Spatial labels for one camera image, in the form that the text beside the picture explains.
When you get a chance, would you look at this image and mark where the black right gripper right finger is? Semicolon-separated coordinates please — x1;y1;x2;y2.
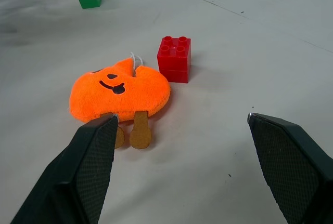
247;112;333;224

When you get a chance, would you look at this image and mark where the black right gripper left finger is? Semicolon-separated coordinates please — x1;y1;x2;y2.
10;114;119;224

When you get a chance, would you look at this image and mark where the red toy building block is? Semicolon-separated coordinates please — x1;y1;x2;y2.
157;35;192;84

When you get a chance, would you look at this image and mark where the orange plush smiley toy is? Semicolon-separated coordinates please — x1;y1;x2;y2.
68;51;172;150

